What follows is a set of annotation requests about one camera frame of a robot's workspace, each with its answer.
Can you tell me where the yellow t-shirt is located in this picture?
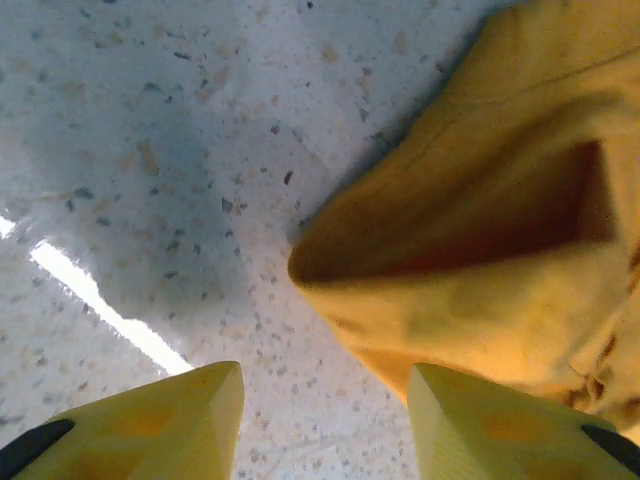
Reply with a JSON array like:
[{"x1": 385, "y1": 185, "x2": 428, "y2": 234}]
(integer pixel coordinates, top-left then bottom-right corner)
[{"x1": 287, "y1": 0, "x2": 640, "y2": 446}]

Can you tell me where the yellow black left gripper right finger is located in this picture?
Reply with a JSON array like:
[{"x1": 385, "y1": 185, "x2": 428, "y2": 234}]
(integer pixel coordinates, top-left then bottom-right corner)
[{"x1": 408, "y1": 363, "x2": 640, "y2": 480}]

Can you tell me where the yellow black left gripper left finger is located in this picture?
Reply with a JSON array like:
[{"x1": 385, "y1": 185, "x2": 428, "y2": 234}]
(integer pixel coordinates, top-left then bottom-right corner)
[{"x1": 0, "y1": 360, "x2": 245, "y2": 480}]

